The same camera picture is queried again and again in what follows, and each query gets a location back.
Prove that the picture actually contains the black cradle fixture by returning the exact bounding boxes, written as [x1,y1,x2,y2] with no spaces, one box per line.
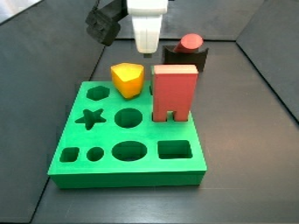
[163,45,210,72]

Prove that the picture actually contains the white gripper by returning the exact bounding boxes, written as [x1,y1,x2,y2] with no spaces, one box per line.
[126,0,168,54]

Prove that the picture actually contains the green shape sorter board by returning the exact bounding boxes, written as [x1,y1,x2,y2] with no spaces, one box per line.
[47,65,208,190]

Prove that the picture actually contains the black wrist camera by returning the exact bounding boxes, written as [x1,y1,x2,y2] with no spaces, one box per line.
[86,0,128,46]

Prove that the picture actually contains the yellow pentagon block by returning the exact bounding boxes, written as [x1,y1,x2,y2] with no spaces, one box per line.
[111,63,146,99]

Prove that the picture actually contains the red arch block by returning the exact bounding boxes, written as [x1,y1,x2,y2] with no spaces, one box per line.
[152,65,199,122]

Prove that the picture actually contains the red oval cylinder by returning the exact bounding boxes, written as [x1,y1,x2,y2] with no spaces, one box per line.
[174,33,203,53]

